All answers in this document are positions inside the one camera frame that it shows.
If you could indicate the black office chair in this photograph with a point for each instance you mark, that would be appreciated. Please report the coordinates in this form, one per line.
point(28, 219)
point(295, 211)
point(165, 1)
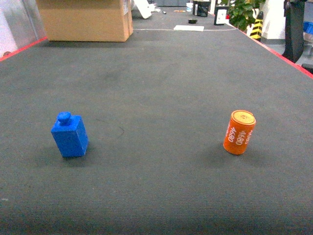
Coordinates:
point(297, 29)

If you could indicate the white flat board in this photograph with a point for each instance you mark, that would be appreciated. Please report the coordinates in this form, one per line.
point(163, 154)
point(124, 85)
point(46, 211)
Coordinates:
point(189, 28)

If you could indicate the potted green plant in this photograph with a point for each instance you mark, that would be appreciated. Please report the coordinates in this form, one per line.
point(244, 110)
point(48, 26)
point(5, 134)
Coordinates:
point(242, 13)

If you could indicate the yellow black striped cone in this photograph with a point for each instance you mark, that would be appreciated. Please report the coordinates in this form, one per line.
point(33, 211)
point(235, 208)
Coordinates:
point(256, 32)

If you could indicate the orange cylindrical cap 4680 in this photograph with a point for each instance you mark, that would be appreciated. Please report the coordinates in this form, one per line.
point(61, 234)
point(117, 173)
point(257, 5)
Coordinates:
point(239, 131)

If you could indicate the blue block part with knob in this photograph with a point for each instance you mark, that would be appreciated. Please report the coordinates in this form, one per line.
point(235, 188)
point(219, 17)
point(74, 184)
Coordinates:
point(70, 135)

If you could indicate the small black round object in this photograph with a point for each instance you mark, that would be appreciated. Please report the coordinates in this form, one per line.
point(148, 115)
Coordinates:
point(192, 21)

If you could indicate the large cardboard box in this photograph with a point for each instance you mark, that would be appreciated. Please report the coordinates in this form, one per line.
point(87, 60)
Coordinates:
point(86, 20)

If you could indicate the white framed sign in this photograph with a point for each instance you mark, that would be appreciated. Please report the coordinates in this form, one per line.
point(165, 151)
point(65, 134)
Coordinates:
point(220, 16)

